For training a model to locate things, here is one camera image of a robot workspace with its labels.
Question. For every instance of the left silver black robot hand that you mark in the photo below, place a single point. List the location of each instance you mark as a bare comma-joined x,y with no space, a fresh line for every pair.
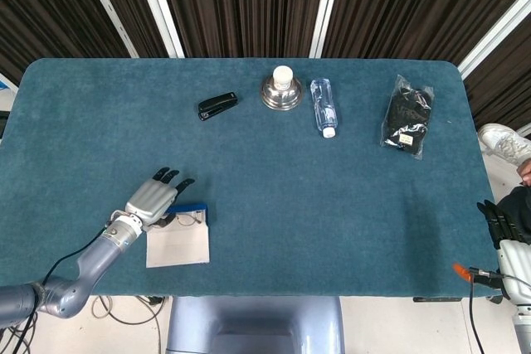
151,200

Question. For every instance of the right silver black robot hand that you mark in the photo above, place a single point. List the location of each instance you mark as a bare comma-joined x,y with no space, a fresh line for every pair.
516,265

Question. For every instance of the thin-framed eyeglasses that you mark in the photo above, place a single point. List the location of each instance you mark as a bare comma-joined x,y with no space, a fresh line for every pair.
186,219

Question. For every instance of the blue glasses case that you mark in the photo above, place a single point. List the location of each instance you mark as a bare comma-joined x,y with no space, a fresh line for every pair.
178,246

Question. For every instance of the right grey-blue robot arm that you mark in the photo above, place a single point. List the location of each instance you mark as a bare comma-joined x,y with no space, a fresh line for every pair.
522,329

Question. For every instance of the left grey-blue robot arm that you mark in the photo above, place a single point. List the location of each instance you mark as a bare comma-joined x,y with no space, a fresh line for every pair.
95,258

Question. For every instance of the person's bare hand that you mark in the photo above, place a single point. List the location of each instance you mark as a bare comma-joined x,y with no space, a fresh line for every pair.
526,171

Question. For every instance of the person's black trouser leg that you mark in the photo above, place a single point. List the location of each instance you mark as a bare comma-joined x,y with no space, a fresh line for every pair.
516,209

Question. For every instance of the black stapler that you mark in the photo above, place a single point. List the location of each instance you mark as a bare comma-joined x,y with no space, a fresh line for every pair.
217,103

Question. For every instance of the white sneaker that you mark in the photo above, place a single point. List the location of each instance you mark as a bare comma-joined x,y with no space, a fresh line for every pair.
502,140

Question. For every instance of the teal table cloth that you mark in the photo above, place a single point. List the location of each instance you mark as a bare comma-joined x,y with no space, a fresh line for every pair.
290,205

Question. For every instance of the grey-blue robot torso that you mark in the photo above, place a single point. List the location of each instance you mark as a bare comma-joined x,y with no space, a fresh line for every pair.
255,325

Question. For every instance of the upturned steel bowl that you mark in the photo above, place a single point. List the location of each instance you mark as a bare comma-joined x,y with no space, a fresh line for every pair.
282,99

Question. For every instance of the bagged black gloves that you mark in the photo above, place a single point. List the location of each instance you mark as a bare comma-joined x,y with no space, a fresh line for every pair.
408,122

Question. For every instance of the white plastic jar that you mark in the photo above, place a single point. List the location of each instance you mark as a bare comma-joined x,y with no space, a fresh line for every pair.
282,76

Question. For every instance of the white and blue panel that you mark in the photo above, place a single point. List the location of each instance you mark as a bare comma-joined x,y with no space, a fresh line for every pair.
6,84

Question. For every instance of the clear plastic water bottle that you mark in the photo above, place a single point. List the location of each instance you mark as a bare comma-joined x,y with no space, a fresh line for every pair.
324,107

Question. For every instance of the dark brown pleated curtain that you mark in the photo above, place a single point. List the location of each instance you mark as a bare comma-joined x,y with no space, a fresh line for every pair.
249,1

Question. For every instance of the black table bracket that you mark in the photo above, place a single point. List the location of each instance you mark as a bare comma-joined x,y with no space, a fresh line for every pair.
435,299

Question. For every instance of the white metal rail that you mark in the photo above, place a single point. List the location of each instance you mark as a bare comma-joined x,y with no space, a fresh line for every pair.
159,6
108,6
325,6
493,35

